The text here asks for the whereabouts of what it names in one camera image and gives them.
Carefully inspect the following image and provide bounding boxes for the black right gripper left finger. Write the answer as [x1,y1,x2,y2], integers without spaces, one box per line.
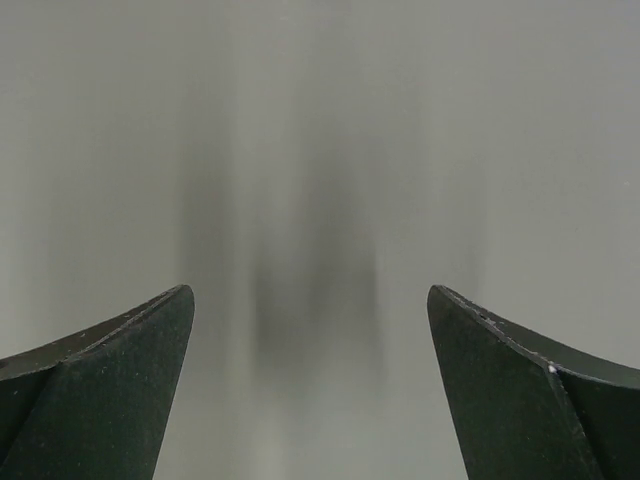
[1,285,194,480]

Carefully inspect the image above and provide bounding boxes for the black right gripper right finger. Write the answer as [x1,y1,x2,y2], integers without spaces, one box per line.
[427,285,639,480]

